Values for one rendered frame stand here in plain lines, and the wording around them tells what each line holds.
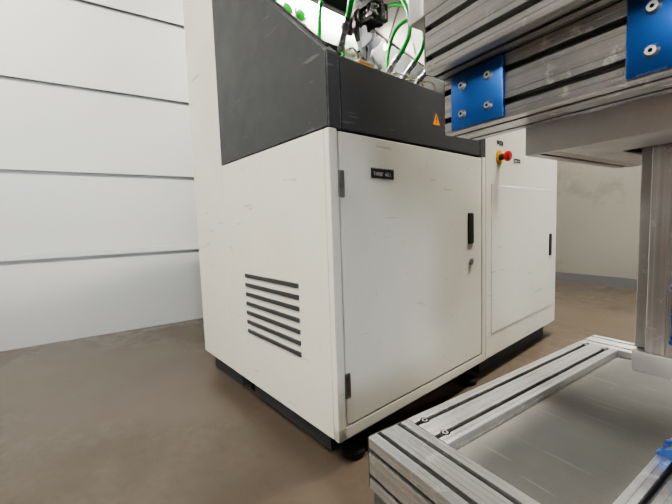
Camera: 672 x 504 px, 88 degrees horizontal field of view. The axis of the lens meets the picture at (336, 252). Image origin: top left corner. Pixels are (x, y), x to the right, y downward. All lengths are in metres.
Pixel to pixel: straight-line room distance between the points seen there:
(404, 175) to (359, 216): 0.20
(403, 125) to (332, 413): 0.74
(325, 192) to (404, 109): 0.34
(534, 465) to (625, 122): 0.50
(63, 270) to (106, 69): 1.12
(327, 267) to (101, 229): 1.74
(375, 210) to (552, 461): 0.58
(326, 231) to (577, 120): 0.49
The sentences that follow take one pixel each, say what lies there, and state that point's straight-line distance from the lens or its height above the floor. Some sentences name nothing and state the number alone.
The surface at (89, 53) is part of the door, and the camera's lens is 2.54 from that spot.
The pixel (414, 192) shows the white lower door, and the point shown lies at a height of 0.66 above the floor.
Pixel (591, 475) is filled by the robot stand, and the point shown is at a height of 0.21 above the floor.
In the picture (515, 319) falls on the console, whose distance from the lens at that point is 1.61.
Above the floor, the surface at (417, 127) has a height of 0.83.
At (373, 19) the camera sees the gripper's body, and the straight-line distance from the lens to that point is 1.29.
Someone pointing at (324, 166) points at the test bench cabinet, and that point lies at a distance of 0.80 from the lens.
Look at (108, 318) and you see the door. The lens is 2.40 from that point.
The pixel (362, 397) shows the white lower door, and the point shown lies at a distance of 0.93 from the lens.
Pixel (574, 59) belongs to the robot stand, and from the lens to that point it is 0.56.
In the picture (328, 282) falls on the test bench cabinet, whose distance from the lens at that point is 0.80.
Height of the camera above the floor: 0.58
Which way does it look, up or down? 5 degrees down
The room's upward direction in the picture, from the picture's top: 2 degrees counter-clockwise
